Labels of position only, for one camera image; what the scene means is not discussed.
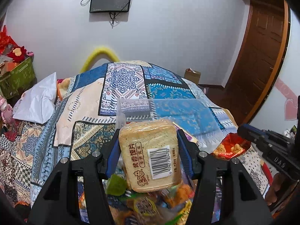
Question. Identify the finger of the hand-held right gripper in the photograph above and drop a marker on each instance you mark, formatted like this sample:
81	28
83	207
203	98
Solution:
248	133

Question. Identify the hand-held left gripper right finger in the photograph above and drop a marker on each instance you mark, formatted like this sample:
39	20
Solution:
186	162

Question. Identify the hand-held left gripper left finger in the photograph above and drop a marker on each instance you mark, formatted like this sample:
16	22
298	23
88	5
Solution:
113	160

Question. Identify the red snack packet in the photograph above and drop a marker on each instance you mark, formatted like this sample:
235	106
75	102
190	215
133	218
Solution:
230	149

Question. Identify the toasted bread slice packet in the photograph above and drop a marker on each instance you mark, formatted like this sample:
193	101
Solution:
145	145

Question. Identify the clear plastic snack box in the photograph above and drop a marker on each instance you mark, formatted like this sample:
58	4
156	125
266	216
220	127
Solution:
145	206

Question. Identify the person's right hand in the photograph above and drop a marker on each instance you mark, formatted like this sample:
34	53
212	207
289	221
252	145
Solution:
275	189

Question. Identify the pink heart sticker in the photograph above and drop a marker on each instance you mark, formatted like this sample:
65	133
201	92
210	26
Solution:
291	107

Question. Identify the white wardrobe sliding door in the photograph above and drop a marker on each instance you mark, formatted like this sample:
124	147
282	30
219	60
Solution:
281	93

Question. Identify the blue patchwork blanket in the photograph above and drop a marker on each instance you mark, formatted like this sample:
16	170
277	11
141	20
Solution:
89	112

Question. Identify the pink slipper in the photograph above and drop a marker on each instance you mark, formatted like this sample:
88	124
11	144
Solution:
205	90

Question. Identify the brown wooden door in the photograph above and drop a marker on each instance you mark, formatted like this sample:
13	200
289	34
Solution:
257	58

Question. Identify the brown cardboard box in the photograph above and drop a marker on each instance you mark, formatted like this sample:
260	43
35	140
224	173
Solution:
192	76

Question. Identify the red yellow fleece blanket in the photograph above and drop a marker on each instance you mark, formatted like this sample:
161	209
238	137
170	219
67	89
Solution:
62	86

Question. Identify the white plastic bag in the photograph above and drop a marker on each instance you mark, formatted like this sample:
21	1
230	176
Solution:
37	98

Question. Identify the yellow foam tube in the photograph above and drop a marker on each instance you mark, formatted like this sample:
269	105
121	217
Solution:
103	50

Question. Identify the pink toy figure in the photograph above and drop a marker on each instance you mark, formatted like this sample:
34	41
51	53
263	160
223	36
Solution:
5	110

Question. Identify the green storage basket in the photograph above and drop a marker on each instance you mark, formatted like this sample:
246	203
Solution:
21	75

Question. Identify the red plush toy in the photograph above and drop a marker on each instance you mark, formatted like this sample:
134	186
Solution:
17	52

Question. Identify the red paper decoration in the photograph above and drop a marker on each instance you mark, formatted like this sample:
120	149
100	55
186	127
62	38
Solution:
5	38

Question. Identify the small black wall monitor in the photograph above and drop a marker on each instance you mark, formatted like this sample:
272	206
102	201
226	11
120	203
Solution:
110	0

